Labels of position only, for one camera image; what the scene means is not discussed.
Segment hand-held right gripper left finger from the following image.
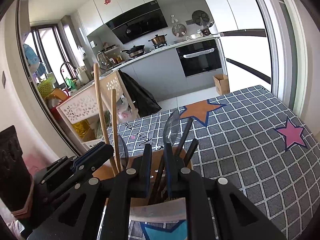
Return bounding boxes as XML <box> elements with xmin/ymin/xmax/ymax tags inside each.
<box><xmin>26</xmin><ymin>144</ymin><xmax>152</xmax><ymax>240</ymax></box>

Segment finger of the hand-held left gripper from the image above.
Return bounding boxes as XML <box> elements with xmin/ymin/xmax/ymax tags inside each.
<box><xmin>74</xmin><ymin>141</ymin><xmax>107</xmax><ymax>165</ymax></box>
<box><xmin>72</xmin><ymin>144</ymin><xmax>115</xmax><ymax>178</ymax></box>

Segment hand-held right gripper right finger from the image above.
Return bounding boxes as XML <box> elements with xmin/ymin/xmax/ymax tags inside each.
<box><xmin>164</xmin><ymin>142</ymin><xmax>287</xmax><ymax>240</ymax></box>

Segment beige plastic utensil holder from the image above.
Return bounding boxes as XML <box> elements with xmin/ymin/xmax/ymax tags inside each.
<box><xmin>92</xmin><ymin>149</ymin><xmax>195</xmax><ymax>222</ymax></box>

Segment gold foil bag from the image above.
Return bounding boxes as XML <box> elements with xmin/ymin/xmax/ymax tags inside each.
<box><xmin>72</xmin><ymin>120</ymin><xmax>91</xmax><ymax>138</ymax></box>

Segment beige plastic storage trolley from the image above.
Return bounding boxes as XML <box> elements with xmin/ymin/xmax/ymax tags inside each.
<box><xmin>56</xmin><ymin>70</ymin><xmax>140</xmax><ymax>150</ymax></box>

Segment yellow plastic basin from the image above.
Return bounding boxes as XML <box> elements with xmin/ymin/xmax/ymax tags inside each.
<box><xmin>51</xmin><ymin>88</ymin><xmax>68</xmax><ymax>102</ymax></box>

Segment grey checked star tablecloth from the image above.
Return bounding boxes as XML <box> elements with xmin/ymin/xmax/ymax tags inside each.
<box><xmin>106</xmin><ymin>85</ymin><xmax>317</xmax><ymax>240</ymax></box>

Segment black plastic bag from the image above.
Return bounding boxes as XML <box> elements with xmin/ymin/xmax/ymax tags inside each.
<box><xmin>118</xmin><ymin>70</ymin><xmax>162</xmax><ymax>118</ymax></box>

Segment white countertop canister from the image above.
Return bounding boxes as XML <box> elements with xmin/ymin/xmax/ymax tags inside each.
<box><xmin>76</xmin><ymin>66</ymin><xmax>90</xmax><ymax>85</ymax></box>

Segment green plastic basket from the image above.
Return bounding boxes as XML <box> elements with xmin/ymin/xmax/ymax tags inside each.
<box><xmin>37</xmin><ymin>77</ymin><xmax>55</xmax><ymax>98</ymax></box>

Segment curved kitchen faucet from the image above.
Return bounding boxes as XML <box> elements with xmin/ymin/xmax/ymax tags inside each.
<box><xmin>60</xmin><ymin>62</ymin><xmax>78</xmax><ymax>80</ymax></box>

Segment glass pitcher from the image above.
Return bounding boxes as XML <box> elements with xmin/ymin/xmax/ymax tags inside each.
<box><xmin>96</xmin><ymin>51</ymin><xmax>111</xmax><ymax>70</ymax></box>

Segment grey kitchen counter cabinet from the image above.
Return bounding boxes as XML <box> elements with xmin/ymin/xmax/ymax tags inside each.
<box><xmin>110</xmin><ymin>36</ymin><xmax>222</xmax><ymax>103</ymax></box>

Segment cardboard box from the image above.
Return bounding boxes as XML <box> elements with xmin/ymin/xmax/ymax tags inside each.
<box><xmin>213</xmin><ymin>74</ymin><xmax>230</xmax><ymax>95</ymax></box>

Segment white countertop spice rack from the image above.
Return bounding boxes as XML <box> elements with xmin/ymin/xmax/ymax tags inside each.
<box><xmin>104</xmin><ymin>45</ymin><xmax>125</xmax><ymax>64</ymax></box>

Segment black built-in oven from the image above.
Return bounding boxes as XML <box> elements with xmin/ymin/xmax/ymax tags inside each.
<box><xmin>176</xmin><ymin>39</ymin><xmax>223</xmax><ymax>78</ymax></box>

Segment blue printed hanging bag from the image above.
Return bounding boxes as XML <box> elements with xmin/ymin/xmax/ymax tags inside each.
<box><xmin>23</xmin><ymin>43</ymin><xmax>40</xmax><ymax>68</ymax></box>

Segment black wok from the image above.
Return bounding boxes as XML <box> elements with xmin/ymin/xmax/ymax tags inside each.
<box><xmin>121</xmin><ymin>45</ymin><xmax>145</xmax><ymax>58</ymax></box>

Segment bronze cooking pot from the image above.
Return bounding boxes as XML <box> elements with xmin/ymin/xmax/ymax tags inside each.
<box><xmin>148</xmin><ymin>34</ymin><xmax>167</xmax><ymax>46</ymax></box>

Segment black range hood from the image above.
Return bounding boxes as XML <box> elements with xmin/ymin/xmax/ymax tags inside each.
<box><xmin>105</xmin><ymin>0</ymin><xmax>168</xmax><ymax>44</ymax></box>

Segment round metal steamer rack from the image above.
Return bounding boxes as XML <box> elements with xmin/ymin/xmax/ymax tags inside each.
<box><xmin>172</xmin><ymin>23</ymin><xmax>187</xmax><ymax>37</ymax></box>

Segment white refrigerator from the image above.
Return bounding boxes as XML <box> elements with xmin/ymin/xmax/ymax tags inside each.
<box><xmin>195</xmin><ymin>0</ymin><xmax>273</xmax><ymax>95</ymax></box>

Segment sliding glass door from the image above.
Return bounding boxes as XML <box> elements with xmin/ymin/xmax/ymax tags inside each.
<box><xmin>246</xmin><ymin>0</ymin><xmax>304</xmax><ymax>110</ymax></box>

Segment white oven handle cover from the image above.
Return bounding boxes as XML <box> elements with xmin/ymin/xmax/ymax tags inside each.
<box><xmin>183</xmin><ymin>47</ymin><xmax>218</xmax><ymax>59</ymax></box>

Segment white wall cabinets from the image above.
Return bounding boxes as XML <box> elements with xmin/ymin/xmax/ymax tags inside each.
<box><xmin>76</xmin><ymin>0</ymin><xmax>200</xmax><ymax>37</ymax></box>

